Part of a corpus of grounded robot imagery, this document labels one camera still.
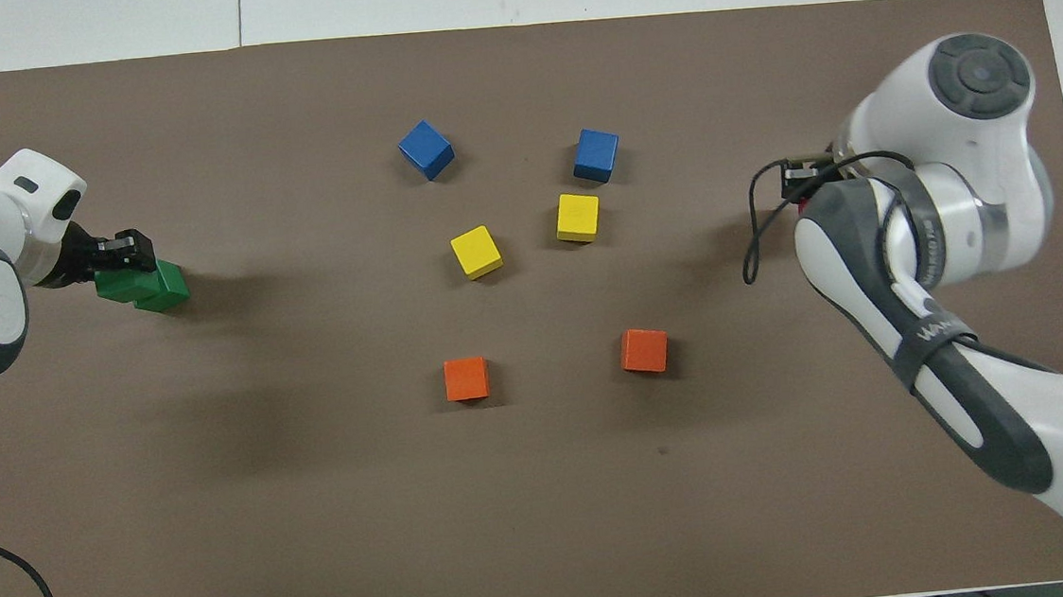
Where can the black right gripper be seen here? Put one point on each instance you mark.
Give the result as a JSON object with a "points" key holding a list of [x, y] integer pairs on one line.
{"points": [[829, 164]]}

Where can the green wooden cube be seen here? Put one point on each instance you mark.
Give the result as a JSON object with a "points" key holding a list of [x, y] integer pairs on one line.
{"points": [[118, 288], [168, 284]]}

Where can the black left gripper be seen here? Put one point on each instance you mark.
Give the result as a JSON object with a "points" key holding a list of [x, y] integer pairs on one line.
{"points": [[82, 258]]}

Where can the orange wooden cube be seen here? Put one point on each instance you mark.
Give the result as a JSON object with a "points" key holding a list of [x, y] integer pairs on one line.
{"points": [[644, 350], [467, 379]]}

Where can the blue wooden cube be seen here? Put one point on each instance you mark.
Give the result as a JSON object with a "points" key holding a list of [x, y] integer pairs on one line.
{"points": [[596, 155], [426, 150]]}

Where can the brown table mat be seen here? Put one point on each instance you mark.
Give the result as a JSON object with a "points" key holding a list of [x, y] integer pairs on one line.
{"points": [[322, 524]]}

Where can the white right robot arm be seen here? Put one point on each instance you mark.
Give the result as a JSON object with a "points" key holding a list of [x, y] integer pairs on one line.
{"points": [[989, 205]]}

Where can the yellow wooden cube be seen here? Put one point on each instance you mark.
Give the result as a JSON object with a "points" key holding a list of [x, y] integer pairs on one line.
{"points": [[476, 252], [578, 217]]}

